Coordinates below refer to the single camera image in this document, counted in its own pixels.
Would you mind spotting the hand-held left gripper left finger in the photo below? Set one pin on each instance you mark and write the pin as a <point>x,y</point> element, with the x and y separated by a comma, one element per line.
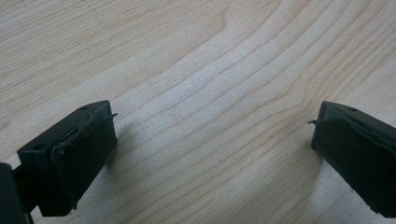
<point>71,155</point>

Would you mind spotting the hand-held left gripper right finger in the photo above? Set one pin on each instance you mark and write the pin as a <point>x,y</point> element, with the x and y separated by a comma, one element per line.
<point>358,149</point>

